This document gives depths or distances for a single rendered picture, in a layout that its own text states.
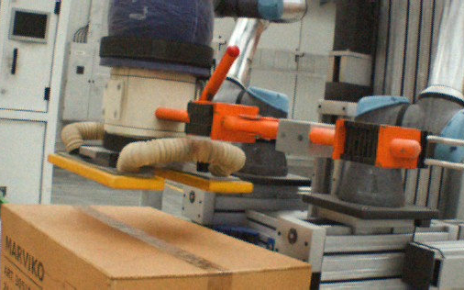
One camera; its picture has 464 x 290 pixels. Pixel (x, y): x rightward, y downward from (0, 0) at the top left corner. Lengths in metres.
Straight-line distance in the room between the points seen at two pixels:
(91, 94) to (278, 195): 8.80
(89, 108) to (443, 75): 9.35
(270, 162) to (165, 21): 0.71
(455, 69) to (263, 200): 0.69
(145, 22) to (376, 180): 0.57
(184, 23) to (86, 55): 9.31
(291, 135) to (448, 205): 0.96
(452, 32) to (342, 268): 0.55
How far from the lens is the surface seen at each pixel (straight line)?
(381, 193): 1.42
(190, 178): 1.28
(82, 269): 1.12
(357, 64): 1.70
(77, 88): 10.50
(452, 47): 1.46
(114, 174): 1.17
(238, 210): 1.83
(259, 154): 1.83
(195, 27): 1.27
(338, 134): 0.86
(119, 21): 1.28
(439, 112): 1.39
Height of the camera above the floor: 1.21
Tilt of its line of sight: 3 degrees down
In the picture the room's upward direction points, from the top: 6 degrees clockwise
